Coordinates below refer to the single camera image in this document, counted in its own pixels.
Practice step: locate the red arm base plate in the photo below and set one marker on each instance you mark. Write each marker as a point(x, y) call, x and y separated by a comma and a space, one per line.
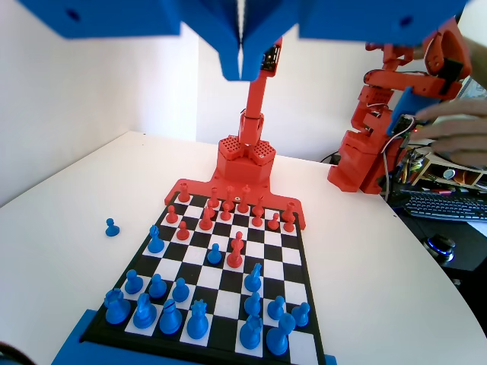
point(198, 186)

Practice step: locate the blue chess rook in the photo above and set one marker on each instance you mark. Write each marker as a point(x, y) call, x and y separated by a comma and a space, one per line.
point(251, 332)
point(115, 308)

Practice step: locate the blue chess queen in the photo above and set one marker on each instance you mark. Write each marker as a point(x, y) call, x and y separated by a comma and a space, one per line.
point(197, 321)

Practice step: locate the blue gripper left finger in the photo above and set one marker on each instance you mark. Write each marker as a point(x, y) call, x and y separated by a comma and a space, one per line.
point(224, 34)

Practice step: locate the blue arm base plate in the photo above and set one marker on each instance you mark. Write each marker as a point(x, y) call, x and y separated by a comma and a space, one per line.
point(72, 342)

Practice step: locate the red chess king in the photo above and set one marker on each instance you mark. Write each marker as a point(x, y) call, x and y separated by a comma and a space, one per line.
point(244, 201)

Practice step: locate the blue chess bishop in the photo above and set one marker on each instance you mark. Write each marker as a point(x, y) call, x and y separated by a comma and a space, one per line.
point(155, 241)
point(169, 317)

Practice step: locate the black computer keyboard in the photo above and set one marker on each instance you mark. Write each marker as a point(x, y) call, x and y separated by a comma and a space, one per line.
point(445, 205)

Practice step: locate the red chess pawn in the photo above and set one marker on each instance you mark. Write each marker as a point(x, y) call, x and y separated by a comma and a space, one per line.
point(171, 216)
point(256, 219)
point(288, 227)
point(210, 204)
point(273, 222)
point(238, 238)
point(226, 213)
point(182, 230)

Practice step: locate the blue chess knight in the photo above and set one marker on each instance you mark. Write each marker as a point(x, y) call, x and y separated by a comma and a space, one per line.
point(144, 313)
point(253, 279)

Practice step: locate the blue chess pawn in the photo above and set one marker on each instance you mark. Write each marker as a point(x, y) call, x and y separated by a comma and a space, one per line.
point(214, 254)
point(300, 313)
point(180, 291)
point(275, 308)
point(111, 228)
point(156, 287)
point(133, 283)
point(252, 304)

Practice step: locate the wooden desk organizer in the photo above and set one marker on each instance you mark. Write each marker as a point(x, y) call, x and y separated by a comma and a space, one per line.
point(449, 173)

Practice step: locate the red chess bishop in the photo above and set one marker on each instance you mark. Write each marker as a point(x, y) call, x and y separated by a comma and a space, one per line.
point(259, 205)
point(214, 198)

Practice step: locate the red chess rook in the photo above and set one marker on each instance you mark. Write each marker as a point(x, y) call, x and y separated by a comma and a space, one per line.
point(184, 193)
point(290, 212)

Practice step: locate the person's forearm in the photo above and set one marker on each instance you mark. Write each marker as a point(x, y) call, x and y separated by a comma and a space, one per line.
point(478, 53)

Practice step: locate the red chess queen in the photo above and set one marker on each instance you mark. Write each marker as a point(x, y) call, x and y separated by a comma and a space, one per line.
point(229, 194)

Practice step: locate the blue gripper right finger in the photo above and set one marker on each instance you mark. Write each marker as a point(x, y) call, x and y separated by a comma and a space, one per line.
point(262, 30)

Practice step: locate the red robot arm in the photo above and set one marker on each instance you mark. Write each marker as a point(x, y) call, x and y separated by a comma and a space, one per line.
point(245, 163)

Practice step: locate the person's hand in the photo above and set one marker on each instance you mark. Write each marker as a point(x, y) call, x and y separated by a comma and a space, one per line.
point(456, 129)

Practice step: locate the black and white chessboard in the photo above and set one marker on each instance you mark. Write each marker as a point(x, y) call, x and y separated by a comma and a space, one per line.
point(228, 289)

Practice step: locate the black mouse blue light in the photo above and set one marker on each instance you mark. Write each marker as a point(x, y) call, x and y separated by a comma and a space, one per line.
point(440, 246)

